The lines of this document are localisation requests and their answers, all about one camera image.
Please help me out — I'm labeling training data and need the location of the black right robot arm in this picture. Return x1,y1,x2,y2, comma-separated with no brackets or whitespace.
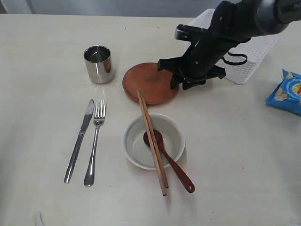
157,0,301,90

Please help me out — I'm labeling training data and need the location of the blue Lays chips bag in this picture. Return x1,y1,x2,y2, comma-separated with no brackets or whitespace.
266,69,301,115

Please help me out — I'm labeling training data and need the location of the stainless steel spoon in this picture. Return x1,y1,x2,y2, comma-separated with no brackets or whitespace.
143,129,195,193

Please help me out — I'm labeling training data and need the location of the white floral ceramic bowl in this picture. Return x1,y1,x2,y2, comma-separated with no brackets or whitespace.
122,113,185,170

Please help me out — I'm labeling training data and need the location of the white plastic perforated basket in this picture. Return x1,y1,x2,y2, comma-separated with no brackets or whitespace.
188,8,278,85

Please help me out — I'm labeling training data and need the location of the stainless steel cup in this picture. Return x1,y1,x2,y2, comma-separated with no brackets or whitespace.
83,45,113,84

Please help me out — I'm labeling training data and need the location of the stainless steel table knife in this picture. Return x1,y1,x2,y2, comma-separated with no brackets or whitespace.
64,99,95,183

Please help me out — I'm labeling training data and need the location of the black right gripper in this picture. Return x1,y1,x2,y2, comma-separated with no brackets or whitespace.
157,48,226,90

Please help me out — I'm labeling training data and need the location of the brown round plate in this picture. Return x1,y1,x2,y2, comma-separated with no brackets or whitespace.
122,63,179,105

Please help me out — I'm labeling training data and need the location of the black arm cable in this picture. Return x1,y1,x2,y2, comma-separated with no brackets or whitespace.
221,50,248,66

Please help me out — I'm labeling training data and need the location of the brown wooden chopstick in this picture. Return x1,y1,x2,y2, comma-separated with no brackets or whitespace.
137,90,167,196
137,90,168,196

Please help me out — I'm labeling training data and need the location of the stainless steel fork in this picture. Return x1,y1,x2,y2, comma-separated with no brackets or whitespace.
84,99,106,186

